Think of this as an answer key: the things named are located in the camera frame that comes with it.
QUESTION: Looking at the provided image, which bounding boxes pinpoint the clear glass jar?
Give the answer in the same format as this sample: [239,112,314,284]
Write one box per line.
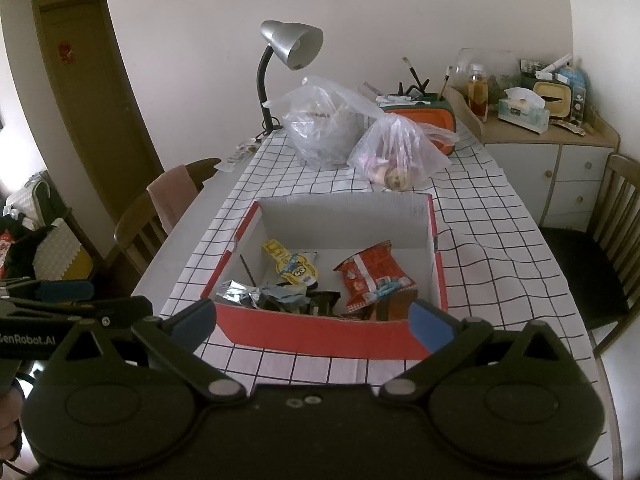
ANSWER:
[456,47,522,92]

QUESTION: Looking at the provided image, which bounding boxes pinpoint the small clear packets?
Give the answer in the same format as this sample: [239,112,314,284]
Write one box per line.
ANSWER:
[224,137,260,171]

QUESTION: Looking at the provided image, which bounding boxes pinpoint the yellow snack packet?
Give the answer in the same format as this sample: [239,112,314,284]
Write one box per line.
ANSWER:
[275,252,321,286]

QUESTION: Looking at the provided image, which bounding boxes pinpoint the dark snack packet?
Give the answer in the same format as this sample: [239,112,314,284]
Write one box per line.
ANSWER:
[307,290,342,317]

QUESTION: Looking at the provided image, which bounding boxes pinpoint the checkered tablecloth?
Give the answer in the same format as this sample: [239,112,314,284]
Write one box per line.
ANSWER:
[131,120,613,461]

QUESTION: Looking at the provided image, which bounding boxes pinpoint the silver desk lamp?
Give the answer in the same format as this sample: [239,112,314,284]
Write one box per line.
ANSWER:
[255,20,324,143]

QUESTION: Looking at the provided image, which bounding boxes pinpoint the green tissue box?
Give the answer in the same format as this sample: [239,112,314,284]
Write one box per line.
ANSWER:
[497,86,551,135]

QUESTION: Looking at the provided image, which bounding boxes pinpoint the red cardboard box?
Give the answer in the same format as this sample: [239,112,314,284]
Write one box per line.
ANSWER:
[201,192,450,361]

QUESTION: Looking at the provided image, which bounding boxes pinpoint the black branch stand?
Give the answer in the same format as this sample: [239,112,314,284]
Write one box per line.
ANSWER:
[397,56,432,98]

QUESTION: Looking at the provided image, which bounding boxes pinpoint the pink cloth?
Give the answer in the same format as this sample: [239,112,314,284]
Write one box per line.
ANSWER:
[146,165,199,235]

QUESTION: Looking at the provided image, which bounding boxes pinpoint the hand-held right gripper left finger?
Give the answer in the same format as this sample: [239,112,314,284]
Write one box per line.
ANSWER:
[47,299,249,403]

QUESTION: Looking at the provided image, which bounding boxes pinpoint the blue snack packet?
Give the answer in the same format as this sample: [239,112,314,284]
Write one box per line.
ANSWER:
[260,284,311,306]

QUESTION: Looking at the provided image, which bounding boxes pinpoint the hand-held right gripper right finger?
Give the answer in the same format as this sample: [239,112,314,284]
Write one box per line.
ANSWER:
[378,299,593,403]

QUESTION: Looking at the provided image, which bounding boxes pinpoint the pink plastic bag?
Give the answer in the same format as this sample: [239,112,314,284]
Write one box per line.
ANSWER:
[347,112,460,192]

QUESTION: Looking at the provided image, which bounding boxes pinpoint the orange green bag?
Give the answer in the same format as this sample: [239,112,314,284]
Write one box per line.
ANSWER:
[380,100,458,156]

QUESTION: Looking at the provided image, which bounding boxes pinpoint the person's left hand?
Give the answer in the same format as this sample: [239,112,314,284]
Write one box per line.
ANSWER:
[0,387,23,463]

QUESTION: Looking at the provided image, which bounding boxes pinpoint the clear plastic bag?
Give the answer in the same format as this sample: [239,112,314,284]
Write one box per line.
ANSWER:
[262,76,386,171]

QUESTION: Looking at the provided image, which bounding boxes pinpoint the white wooden cabinet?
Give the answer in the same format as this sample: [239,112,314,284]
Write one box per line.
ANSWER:
[445,85,621,233]

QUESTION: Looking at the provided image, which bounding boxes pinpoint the amber bottle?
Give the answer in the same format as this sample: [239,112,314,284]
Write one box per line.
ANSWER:
[467,64,489,121]

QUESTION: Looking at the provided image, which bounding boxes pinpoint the silver foil snack packet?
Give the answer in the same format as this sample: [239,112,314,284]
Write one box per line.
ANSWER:
[215,280,263,307]

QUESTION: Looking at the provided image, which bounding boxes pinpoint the wooden chair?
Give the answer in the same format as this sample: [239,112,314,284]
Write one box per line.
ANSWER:
[540,152,640,358]
[114,157,222,281]

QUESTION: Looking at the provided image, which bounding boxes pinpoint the white yellow quilted board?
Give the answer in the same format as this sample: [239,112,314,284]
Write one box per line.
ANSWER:
[34,217,95,283]

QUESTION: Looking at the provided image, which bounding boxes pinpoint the beige slotted box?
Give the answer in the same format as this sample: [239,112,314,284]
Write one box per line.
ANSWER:
[532,80,569,122]

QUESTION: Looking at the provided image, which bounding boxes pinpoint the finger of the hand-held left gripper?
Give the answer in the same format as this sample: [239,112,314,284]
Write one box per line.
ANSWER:
[0,296,154,333]
[0,279,96,306]

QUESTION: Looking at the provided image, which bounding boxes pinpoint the brown shiny snack packet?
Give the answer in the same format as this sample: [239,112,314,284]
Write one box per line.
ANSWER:
[370,287,416,322]

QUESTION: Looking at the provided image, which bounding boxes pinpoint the brown wooden door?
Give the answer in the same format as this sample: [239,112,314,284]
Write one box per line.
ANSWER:
[31,0,163,196]

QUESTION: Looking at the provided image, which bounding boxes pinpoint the red snack packet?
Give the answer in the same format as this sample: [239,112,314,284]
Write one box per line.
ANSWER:
[333,241,418,311]

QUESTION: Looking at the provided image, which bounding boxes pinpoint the small yellow packet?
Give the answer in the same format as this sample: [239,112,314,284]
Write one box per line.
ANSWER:
[262,239,291,261]

